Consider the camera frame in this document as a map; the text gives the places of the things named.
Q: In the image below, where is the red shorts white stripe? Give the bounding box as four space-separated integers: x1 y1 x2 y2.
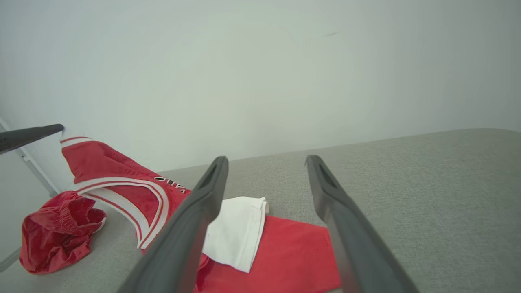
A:
19 191 107 275

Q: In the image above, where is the red basketball jersey white trim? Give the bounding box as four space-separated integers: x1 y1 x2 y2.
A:
60 129 343 293

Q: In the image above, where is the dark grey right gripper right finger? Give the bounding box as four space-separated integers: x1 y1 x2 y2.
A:
305 154 420 293

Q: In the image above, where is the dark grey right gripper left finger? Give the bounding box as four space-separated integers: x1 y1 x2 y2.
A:
117 155 230 293

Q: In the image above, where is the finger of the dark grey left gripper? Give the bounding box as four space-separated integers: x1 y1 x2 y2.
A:
0 124 65 155

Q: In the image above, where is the grey fabric sofa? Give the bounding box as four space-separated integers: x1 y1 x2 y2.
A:
0 128 521 293

